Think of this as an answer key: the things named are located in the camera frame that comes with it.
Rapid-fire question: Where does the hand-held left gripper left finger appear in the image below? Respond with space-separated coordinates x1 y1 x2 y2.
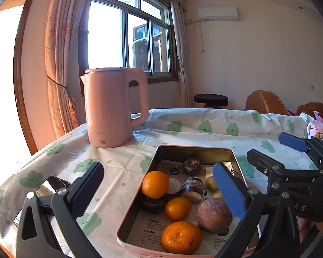
16 162 105 258

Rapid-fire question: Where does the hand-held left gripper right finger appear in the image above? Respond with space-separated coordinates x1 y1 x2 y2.
213 162 302 258

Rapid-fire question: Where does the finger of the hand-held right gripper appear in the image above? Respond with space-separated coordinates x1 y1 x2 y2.
247 149 323 195
278 132 323 168

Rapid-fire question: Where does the purple passion fruit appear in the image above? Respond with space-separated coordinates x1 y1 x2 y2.
196 197 234 234

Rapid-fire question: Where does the pink metal tin box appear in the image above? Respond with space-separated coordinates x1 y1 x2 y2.
116 144 259 257

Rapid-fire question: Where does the small smooth orange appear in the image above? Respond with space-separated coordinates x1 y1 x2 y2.
164 197 192 222
142 170 170 200

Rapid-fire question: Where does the large wrinkled orange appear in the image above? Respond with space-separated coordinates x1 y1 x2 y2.
160 221 203 255

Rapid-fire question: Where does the person's right hand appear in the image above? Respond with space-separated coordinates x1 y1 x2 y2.
297 216 317 244

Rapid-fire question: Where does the pink cartoon cup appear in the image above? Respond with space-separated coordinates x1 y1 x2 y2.
307 120 323 141

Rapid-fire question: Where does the glossy smartphone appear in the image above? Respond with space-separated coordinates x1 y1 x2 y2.
14 176 70 227

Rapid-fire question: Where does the brown leather armchair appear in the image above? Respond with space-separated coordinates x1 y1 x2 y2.
244 90 288 115

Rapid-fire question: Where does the white green-print tablecloth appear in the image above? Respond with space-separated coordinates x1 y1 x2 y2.
0 108 323 258

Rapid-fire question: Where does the pink electric kettle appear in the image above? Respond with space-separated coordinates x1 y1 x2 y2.
80 68 149 149

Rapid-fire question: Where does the black round stool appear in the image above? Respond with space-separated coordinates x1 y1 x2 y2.
193 94 229 108

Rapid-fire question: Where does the pale narrow curtain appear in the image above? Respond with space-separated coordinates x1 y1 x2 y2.
145 0 190 108

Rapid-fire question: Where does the air conditioner pipe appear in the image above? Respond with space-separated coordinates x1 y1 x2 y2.
184 19 205 53

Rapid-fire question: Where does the wooden framed glass door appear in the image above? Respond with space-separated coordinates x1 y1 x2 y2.
0 0 39 156

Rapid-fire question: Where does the pink patterned curtain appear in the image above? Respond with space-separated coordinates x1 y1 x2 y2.
44 0 97 137

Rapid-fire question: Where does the white air conditioner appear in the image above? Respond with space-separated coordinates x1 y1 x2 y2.
197 7 239 21

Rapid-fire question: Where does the sliding glass window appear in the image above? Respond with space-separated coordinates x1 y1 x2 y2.
78 0 178 82

